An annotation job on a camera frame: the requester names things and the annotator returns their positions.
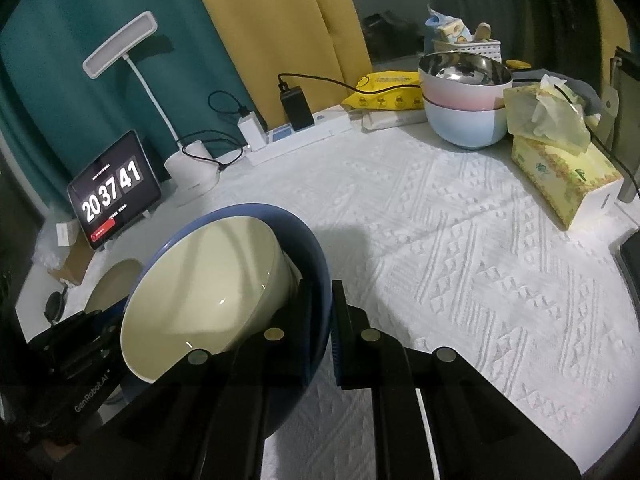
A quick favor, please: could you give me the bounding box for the cream bowl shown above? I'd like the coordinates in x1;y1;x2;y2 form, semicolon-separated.
121;216;301;381

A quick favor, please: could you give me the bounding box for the white power strip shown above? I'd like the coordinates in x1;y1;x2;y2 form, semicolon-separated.
245;112;353;166

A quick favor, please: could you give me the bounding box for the teal curtain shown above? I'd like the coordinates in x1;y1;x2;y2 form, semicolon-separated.
0;0;251;221

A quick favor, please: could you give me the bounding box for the black charger cable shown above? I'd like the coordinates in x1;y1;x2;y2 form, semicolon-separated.
277;73;362;93

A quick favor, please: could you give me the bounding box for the yellow tissue pack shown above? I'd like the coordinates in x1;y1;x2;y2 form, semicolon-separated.
504;74;592;153

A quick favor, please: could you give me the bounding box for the yellow packet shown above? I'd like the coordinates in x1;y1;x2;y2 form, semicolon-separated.
341;71;426;112

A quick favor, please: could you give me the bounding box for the grey cloth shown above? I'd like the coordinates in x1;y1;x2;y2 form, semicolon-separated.
512;67;603;118

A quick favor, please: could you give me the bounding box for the clear plastic bag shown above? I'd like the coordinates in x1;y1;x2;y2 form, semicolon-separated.
32;202;81;281

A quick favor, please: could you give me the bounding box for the white desk lamp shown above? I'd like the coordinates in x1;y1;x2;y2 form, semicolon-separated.
82;11;220;207

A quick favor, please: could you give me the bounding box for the black charger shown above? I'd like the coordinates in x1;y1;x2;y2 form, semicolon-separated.
280;86;316;132

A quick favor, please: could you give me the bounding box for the looped black cable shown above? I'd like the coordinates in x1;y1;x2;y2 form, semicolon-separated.
207;91;249;119

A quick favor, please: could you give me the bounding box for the yellow curtain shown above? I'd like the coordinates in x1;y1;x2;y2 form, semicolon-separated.
585;0;631;61
182;0;373;111

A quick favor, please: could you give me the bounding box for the tablet with clock display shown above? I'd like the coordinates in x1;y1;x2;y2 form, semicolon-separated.
67;130;162;252

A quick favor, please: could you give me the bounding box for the large blue bowl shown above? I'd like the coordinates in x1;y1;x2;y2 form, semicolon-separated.
118;202;333;441

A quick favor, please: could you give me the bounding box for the black lamp cable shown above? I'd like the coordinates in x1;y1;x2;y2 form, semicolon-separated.
181;132;252;172

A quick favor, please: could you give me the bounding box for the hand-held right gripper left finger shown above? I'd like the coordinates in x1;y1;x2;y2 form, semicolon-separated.
52;279;317;480

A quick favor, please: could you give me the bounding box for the light blue bowl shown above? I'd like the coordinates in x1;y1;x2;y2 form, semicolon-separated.
423;96;508;150

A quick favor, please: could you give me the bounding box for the black phone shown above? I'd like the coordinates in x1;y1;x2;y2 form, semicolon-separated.
616;240;640;293

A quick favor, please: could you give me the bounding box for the cardboard box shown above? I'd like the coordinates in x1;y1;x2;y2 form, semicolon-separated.
47;232;96;287

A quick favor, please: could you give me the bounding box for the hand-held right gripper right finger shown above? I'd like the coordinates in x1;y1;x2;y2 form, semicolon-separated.
331;280;576;480

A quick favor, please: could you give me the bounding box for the cream plate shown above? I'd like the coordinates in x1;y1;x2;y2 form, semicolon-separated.
82;258;146;313

